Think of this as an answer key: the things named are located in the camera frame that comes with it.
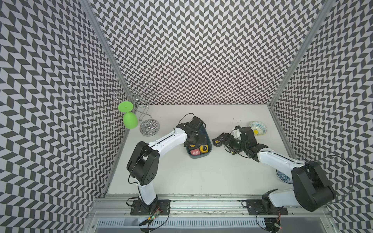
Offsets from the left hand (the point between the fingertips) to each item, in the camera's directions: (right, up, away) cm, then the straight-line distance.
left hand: (198, 143), depth 88 cm
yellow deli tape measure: (+4, -4, +3) cm, 6 cm away
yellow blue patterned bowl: (+44, +8, +14) cm, 46 cm away
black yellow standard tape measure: (+12, -1, +6) cm, 14 cm away
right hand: (+13, 0, -2) cm, 13 cm away
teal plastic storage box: (+6, 0, +5) cm, 8 cm away
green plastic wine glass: (-39, +15, -7) cm, 42 cm away
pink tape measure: (-2, -6, +3) cm, 7 cm away
